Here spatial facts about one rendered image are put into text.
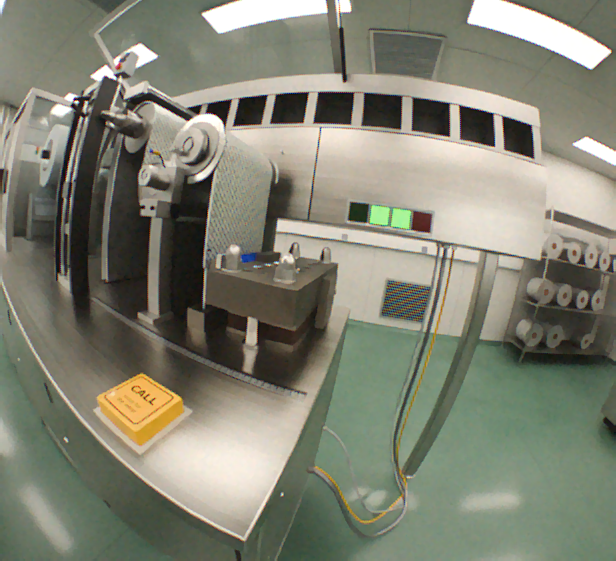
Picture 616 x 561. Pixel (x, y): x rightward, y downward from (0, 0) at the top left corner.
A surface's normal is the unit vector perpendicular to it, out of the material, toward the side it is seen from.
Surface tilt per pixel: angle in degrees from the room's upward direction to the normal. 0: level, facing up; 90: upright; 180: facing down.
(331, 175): 90
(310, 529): 0
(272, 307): 90
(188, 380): 0
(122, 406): 0
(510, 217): 90
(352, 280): 90
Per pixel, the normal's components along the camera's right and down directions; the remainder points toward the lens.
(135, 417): 0.14, -0.99
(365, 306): -0.27, 0.05
